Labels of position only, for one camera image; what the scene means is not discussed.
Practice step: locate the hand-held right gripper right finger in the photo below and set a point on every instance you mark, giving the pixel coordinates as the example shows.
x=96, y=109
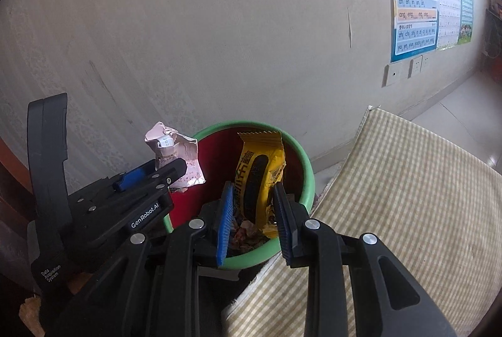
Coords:
x=286, y=227

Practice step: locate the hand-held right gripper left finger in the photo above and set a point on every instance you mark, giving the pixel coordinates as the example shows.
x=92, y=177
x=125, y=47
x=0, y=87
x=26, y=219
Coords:
x=225, y=227

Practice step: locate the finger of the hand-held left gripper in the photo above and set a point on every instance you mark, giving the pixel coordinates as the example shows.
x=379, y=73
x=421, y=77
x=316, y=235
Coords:
x=168, y=172
x=131, y=180

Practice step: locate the pink and white carton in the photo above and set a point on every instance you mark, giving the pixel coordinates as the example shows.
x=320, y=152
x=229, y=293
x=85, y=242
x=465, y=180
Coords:
x=184, y=156

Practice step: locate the red bin with green rim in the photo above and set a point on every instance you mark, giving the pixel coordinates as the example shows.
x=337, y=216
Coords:
x=208, y=172

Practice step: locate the gold and black snack wrapper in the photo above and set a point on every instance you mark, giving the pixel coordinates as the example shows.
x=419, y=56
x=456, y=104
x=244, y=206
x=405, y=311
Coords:
x=255, y=172

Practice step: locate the brown wooden furniture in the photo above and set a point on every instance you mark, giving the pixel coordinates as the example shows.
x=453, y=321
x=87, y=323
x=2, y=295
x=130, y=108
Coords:
x=10, y=164

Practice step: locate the beige checked tablecloth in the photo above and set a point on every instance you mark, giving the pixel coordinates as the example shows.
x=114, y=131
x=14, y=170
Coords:
x=392, y=203

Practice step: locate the small red bin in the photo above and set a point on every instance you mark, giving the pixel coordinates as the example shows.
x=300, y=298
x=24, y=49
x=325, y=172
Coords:
x=495, y=68

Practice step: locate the metal shelf rack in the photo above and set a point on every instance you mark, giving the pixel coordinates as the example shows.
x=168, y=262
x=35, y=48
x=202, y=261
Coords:
x=494, y=31

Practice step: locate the white wall socket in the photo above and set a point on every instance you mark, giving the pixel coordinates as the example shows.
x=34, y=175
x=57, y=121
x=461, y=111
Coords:
x=425, y=63
x=415, y=67
x=392, y=74

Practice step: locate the green and blue wall poster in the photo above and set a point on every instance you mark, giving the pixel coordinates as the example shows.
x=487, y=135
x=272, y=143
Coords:
x=466, y=8

